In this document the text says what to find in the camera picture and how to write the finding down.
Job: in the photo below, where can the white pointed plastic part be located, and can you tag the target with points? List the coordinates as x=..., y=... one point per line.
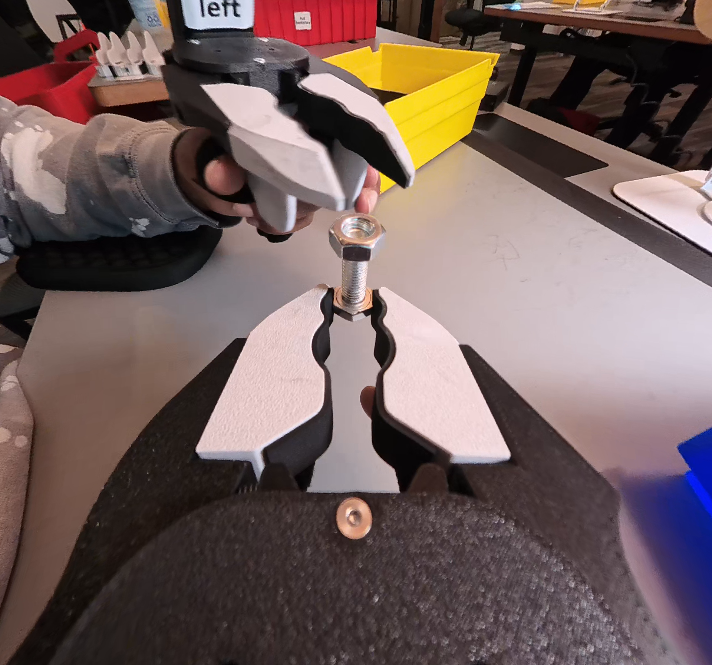
x=105, y=56
x=153, y=53
x=121, y=56
x=136, y=53

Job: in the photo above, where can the blue plastic bin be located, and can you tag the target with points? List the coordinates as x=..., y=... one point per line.
x=695, y=465

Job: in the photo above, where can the white document stand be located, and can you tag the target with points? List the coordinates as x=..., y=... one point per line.
x=662, y=198

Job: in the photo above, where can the person's left hand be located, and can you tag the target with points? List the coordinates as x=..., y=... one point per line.
x=192, y=175

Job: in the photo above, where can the black textured pad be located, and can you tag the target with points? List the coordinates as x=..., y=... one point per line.
x=111, y=264

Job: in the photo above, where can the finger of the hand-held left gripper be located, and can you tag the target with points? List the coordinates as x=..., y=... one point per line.
x=267, y=137
x=356, y=103

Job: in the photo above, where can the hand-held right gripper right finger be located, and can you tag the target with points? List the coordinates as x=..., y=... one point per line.
x=439, y=392

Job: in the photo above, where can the yellow plastic bin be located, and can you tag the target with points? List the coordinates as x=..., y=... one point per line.
x=439, y=109

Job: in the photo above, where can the person's right hand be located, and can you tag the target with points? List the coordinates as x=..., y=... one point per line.
x=370, y=401

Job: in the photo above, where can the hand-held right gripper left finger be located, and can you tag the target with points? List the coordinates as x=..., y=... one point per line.
x=272, y=387

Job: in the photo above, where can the silver hex nut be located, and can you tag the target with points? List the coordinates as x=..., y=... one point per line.
x=342, y=242

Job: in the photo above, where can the background wooden desk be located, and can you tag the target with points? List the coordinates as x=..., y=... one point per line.
x=584, y=17

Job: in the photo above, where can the silver hex bolt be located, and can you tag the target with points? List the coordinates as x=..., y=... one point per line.
x=354, y=281

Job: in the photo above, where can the person's left forearm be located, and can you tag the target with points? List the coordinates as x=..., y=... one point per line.
x=83, y=175

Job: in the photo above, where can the red ribbed plastic bin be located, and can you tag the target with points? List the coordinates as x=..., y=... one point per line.
x=334, y=14

